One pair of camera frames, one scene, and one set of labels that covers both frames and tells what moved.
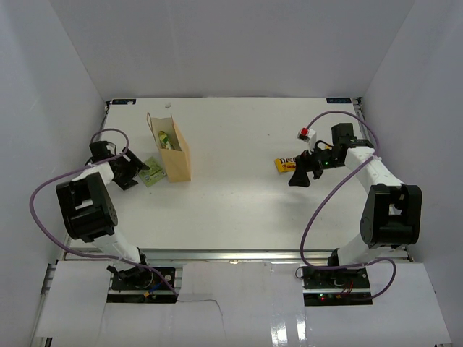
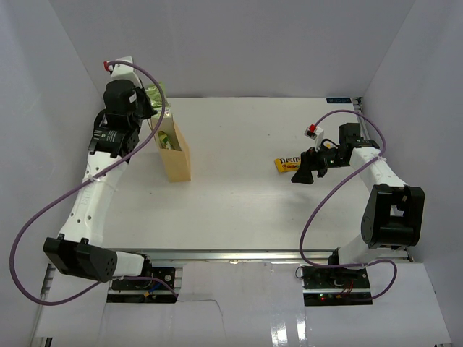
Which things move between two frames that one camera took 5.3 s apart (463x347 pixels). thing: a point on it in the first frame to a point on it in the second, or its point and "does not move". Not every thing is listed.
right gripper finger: x=299 y=178 does not move
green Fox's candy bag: x=164 y=140 does not move
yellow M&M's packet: x=285 y=164 does not move
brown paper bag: x=173 y=148 does not move
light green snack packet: x=155 y=173 to x=156 y=100
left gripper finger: x=142 y=166 to x=145 y=94
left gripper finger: x=124 y=183 to x=150 y=112
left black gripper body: x=127 y=170 to x=139 y=114
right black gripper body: x=323 y=160 does not move
